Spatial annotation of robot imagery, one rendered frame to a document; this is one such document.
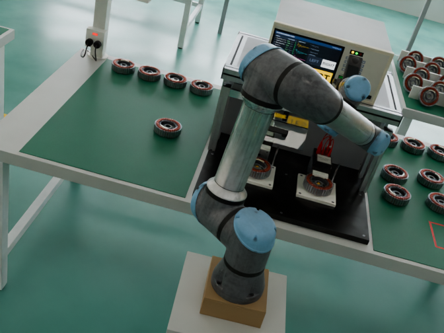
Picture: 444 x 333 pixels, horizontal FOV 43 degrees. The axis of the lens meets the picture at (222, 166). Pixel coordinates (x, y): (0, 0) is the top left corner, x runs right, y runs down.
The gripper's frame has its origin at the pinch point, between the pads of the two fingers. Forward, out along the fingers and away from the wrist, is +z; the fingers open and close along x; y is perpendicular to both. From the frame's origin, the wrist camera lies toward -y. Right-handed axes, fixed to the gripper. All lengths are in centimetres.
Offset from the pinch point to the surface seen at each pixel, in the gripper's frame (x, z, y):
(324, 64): -7.3, 5.2, -5.6
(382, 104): 18.1, 12.2, 2.5
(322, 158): 3.0, 15.0, 28.0
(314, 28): -14.5, 6.2, -17.1
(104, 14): -107, 65, -7
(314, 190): 2.3, 6.9, 39.7
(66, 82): -110, 45, 27
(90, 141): -84, 8, 44
